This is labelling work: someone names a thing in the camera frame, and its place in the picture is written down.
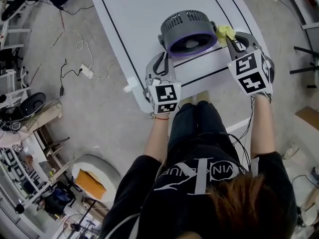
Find black metal stand base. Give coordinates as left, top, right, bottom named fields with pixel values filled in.
left=290, top=45, right=319, bottom=89

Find grey round fan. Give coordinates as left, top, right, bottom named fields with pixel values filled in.
left=158, top=9, right=218, bottom=58

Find cluttered white workbench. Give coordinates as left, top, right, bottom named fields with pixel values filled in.
left=0, top=133, right=72, bottom=209

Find person's left forearm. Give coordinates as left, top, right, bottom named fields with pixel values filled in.
left=143, top=115, right=172, bottom=163

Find person's right light shoe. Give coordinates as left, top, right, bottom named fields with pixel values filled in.
left=196, top=90, right=211, bottom=104

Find brown cardboard box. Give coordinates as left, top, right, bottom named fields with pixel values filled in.
left=295, top=106, right=319, bottom=134

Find black tripod stand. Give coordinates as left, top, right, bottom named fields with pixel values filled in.
left=62, top=200, right=99, bottom=239

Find white metal frame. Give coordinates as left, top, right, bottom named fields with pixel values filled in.
left=0, top=8, right=32, bottom=51

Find black blue bag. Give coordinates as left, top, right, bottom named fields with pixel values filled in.
left=42, top=181, right=77, bottom=216

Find person's black printed t-shirt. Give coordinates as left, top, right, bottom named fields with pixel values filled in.
left=99, top=144, right=299, bottom=239

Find person's light shoe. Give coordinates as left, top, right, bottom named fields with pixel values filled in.
left=183, top=95, right=198, bottom=107
left=196, top=90, right=211, bottom=104

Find yellow cleaning cloth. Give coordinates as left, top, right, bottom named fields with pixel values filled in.
left=215, top=25, right=237, bottom=48

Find person's right forearm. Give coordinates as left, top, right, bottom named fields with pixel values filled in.
left=250, top=95, right=277, bottom=159

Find person's left light shoe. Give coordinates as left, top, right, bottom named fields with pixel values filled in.
left=183, top=95, right=198, bottom=107

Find black oval shell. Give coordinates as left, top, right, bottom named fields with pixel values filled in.
left=1, top=0, right=27, bottom=21
left=19, top=92, right=47, bottom=117

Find person's black trousers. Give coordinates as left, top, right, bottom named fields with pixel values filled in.
left=168, top=101, right=229, bottom=156

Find white metal shelving rack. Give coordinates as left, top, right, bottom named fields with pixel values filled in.
left=283, top=0, right=319, bottom=31

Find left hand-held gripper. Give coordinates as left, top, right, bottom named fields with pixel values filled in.
left=143, top=51, right=182, bottom=115

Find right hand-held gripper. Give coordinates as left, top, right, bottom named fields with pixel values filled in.
left=225, top=31, right=276, bottom=96

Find orange cardboard envelope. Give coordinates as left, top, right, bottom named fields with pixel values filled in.
left=75, top=168, right=108, bottom=200

